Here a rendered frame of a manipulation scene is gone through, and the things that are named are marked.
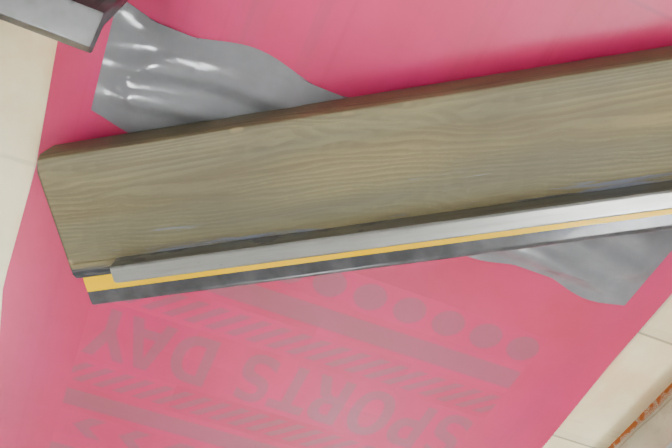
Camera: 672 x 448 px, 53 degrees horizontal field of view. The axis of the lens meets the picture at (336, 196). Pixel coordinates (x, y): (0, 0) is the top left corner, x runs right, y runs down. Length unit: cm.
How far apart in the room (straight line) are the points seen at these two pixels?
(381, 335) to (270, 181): 16
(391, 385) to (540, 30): 28
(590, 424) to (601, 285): 14
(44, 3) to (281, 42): 12
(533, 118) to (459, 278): 14
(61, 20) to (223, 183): 12
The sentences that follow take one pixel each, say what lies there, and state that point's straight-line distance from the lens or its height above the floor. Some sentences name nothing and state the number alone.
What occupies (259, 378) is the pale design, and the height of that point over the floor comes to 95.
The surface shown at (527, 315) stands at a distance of 48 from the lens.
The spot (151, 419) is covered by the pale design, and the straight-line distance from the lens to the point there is 57.
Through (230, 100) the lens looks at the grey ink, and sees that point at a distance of 38.
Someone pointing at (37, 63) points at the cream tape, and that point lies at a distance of 41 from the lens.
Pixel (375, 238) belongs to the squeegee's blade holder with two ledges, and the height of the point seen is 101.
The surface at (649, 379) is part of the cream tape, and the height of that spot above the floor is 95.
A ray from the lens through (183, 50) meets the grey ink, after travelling 38.
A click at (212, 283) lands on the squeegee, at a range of 41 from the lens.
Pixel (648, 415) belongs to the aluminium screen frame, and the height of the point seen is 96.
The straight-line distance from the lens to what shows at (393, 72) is 38.
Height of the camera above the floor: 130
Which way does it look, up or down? 58 degrees down
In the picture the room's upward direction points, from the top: 178 degrees counter-clockwise
